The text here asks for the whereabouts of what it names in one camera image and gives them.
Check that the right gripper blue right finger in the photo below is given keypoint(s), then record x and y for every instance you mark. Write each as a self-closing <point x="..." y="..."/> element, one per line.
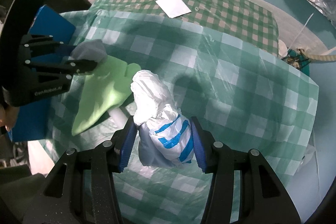
<point x="201" y="145"/>

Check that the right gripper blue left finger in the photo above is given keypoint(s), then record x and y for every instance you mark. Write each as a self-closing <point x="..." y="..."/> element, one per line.
<point x="125" y="143"/>

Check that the small white cylinder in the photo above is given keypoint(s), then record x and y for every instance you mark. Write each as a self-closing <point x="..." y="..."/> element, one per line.
<point x="118" y="116"/>

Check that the white blue striped sock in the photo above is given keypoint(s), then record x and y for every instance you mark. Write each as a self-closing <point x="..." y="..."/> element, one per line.
<point x="165" y="134"/>

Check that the light green cloth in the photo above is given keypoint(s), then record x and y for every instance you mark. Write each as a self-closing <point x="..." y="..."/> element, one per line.
<point x="106" y="88"/>

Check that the grey sock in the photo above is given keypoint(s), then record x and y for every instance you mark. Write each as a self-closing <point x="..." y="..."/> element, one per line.
<point x="93" y="50"/>

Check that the person hand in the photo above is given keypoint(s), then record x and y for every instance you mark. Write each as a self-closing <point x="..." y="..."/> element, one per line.
<point x="8" y="117"/>

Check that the white cup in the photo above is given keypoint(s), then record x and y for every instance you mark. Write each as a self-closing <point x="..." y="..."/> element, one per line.
<point x="282" y="48"/>

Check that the teal crate with power strip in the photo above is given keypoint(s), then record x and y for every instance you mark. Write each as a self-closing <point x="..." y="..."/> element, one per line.
<point x="298" y="61"/>

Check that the green beige checkered bed cover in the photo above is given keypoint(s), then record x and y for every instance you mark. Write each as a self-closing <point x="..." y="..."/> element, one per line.
<point x="240" y="18"/>

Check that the white paper sheet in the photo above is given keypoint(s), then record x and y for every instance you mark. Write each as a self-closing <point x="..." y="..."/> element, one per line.
<point x="173" y="8"/>

